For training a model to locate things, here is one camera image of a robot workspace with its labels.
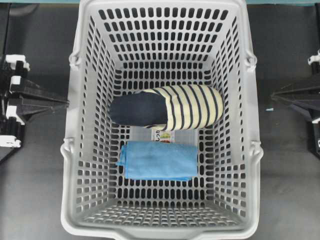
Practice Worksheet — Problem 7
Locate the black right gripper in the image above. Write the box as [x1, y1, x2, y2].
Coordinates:
[271, 49, 320, 159]

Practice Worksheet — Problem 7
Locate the grey plastic shopping basket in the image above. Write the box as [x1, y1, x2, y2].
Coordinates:
[60, 0, 263, 240]

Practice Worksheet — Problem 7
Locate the clear plastic labelled package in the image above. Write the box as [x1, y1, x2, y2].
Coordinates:
[129, 126, 198, 147]

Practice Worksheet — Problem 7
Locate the navy and striped slipper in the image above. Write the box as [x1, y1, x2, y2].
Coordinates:
[109, 84, 224, 131]

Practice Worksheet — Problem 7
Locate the folded blue cloth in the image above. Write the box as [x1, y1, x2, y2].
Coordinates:
[116, 141, 198, 181]

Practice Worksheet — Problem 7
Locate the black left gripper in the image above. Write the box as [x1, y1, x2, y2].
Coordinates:
[0, 54, 69, 148]

